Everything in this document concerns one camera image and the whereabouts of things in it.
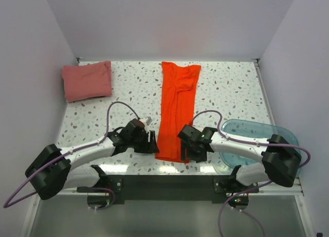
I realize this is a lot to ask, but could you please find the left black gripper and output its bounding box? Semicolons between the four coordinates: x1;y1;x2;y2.
129;130;159;153

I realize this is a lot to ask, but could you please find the orange t shirt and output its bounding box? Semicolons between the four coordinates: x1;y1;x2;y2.
155;62;201;162

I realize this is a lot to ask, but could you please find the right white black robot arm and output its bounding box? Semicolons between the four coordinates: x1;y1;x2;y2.
177;125;301;192

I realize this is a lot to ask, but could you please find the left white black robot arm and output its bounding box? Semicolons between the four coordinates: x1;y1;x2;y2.
25;117;159;200

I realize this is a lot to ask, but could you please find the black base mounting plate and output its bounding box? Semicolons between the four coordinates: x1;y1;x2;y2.
77;175;259;206

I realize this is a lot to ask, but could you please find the clear blue plastic bin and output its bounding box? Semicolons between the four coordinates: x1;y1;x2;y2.
220;119;299;169

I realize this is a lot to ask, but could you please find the folded pink t shirt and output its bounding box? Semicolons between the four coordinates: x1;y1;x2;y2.
61;61;112;102

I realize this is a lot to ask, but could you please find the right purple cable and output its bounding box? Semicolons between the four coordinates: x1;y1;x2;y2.
190;110;310;237

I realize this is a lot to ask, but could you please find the purple cable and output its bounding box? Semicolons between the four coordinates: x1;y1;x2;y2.
190;110;310;237
4;101;141;211

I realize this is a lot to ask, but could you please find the aluminium frame rail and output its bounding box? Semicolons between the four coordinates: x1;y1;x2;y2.
20;57;317;237

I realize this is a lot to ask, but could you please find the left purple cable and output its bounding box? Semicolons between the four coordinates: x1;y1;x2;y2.
4;101;141;211

